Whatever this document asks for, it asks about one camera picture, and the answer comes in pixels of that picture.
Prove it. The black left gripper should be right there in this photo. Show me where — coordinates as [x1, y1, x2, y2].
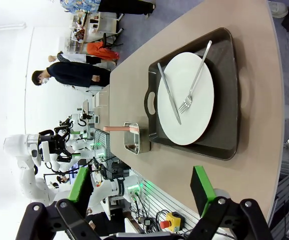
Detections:
[38, 126, 82, 163]

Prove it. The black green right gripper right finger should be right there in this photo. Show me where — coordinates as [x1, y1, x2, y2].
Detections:
[184, 165, 272, 240]

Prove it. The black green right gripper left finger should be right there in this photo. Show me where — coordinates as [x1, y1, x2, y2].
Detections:
[15, 166, 103, 240]

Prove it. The pink lint roller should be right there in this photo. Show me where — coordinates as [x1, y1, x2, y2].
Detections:
[103, 125, 141, 135]

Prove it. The dark brown serving tray with handles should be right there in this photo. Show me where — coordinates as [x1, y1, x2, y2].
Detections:
[143, 27, 242, 161]

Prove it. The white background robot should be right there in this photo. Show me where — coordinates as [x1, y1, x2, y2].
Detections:
[56, 112, 97, 157]

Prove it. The yellow red emergency stop button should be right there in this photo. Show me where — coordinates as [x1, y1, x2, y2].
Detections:
[159, 211, 184, 232]

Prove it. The large white dinner plate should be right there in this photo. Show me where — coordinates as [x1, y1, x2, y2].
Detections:
[156, 51, 215, 146]

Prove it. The masked person in black top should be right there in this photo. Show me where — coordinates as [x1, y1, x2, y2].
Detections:
[31, 61, 112, 88]

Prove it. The rectangular stainless steel tin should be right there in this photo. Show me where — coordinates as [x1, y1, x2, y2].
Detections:
[123, 121, 152, 155]

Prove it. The person in white grey top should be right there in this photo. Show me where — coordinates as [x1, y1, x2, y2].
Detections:
[48, 51, 103, 66]

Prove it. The silver table knife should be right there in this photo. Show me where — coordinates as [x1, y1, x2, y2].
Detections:
[157, 62, 182, 126]

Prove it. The orange garment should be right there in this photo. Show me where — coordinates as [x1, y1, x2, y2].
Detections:
[86, 41, 121, 61]

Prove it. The silver fork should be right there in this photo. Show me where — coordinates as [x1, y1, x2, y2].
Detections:
[178, 40, 213, 115]

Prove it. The person in blue floral shirt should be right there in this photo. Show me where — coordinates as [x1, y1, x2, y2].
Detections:
[59, 0, 157, 17]

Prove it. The white shoe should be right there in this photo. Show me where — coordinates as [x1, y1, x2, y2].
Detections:
[268, 0, 289, 19]

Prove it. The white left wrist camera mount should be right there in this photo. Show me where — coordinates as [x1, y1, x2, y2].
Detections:
[41, 141, 51, 162]

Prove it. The grey slotted mounting rail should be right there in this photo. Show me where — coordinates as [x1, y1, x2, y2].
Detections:
[131, 169, 200, 236]

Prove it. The black cable bundle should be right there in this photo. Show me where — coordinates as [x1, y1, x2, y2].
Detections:
[131, 192, 167, 235]

